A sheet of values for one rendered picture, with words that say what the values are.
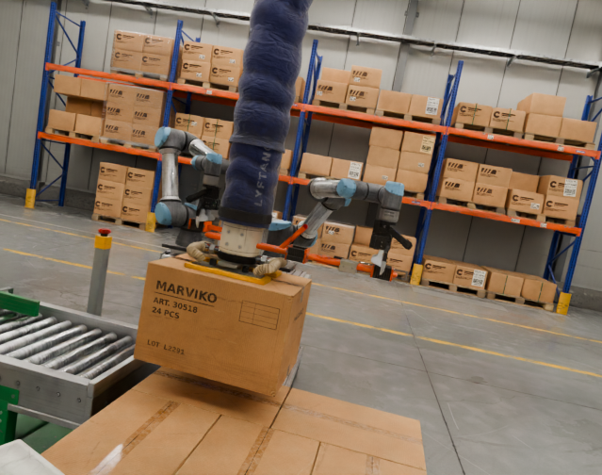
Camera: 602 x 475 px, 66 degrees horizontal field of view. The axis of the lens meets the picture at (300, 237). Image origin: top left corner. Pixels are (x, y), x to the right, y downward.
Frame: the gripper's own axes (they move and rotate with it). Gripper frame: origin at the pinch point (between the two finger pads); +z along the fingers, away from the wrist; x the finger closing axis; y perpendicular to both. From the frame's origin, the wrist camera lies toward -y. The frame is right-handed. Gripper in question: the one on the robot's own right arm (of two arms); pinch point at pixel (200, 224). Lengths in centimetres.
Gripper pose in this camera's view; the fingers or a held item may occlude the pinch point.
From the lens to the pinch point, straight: 232.6
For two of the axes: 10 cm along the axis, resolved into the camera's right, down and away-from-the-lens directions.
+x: 2.0, -0.7, 9.8
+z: -1.7, 9.8, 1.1
